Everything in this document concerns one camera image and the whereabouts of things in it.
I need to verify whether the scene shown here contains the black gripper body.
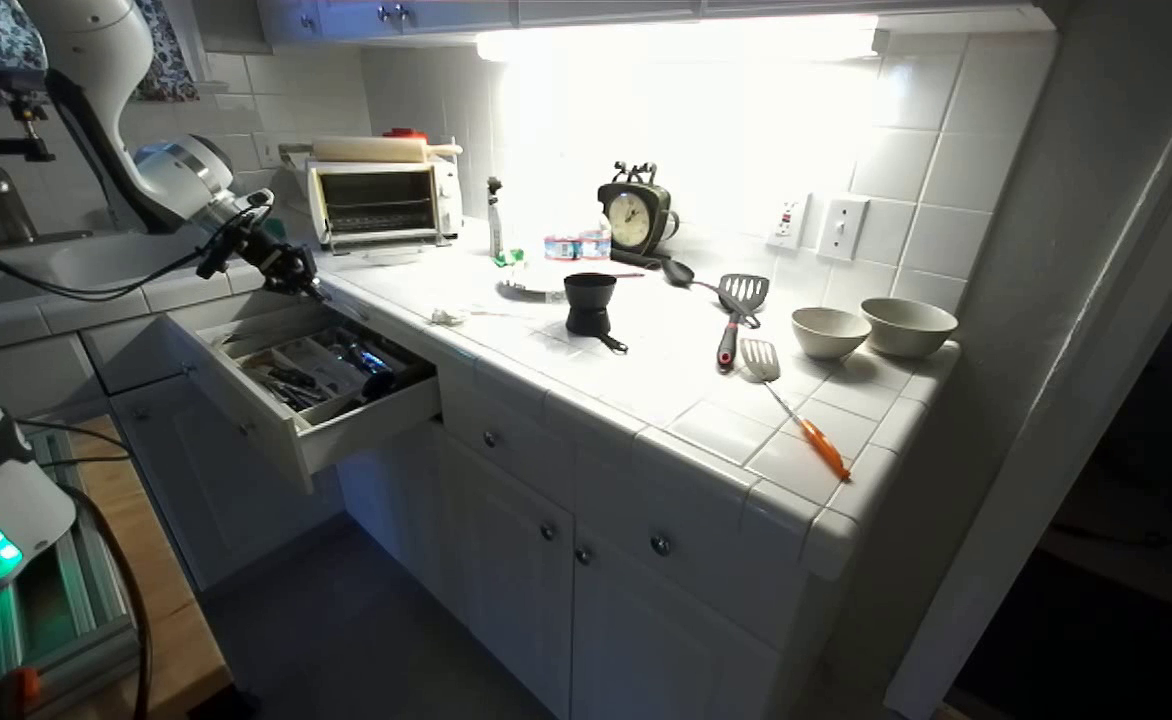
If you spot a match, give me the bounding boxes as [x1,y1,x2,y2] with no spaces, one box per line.
[235,216,312,283]

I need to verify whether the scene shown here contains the white kitchen drawer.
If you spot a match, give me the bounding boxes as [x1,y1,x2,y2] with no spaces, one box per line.
[169,293,444,492]

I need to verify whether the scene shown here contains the white wooden cutlery organizer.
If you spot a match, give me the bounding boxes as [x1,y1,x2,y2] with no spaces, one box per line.
[216,316,435,425]

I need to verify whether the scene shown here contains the white toaster oven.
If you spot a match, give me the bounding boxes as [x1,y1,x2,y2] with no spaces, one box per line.
[274,133,468,251]

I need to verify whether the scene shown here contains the slim white bottle dark cap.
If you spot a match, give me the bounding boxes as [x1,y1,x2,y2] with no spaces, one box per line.
[478,171,509,267]

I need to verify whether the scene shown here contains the clear water bottle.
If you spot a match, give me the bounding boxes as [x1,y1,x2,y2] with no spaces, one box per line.
[538,231,589,267]

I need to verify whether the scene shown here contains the white corner base cabinet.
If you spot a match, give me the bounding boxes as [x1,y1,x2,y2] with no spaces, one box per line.
[0,231,348,597]

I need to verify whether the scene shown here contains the small black pot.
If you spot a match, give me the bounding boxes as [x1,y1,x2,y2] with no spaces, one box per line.
[559,267,631,356]

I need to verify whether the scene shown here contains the wooden base board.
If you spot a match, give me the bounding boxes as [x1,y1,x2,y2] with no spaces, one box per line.
[66,410,235,720]

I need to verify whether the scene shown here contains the black plastic ladle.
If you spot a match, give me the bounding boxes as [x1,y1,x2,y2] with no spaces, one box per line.
[608,243,699,293]

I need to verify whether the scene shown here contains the green lit robot stand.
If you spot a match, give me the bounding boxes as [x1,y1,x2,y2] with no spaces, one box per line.
[0,511,139,704]

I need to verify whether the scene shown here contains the under cabinet light strip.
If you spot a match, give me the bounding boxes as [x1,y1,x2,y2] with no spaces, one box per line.
[470,11,884,68]

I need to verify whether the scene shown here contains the white silicone spatula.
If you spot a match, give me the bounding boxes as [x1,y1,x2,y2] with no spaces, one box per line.
[737,332,784,386]

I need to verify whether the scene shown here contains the white ceramic bowl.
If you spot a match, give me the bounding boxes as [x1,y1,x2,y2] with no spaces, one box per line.
[786,302,876,364]
[856,293,964,359]

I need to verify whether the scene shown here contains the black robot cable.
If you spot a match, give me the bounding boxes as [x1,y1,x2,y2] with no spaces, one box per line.
[0,216,218,309]

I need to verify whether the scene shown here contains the black floor cable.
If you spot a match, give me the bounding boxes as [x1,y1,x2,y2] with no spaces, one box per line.
[14,421,155,720]

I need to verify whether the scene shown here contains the white wall cabinets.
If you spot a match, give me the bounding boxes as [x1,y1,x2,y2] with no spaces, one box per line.
[257,0,1057,42]

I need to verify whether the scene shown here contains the slotted spatula red handle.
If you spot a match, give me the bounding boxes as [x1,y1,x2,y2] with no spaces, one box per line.
[711,267,775,374]

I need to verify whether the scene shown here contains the white wall outlet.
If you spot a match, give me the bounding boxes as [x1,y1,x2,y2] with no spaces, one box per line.
[765,192,817,256]

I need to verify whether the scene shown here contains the white wall switch plate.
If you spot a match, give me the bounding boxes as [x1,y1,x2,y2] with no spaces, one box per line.
[817,192,876,267]

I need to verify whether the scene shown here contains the orange handled tool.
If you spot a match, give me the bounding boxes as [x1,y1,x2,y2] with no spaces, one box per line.
[765,383,856,487]

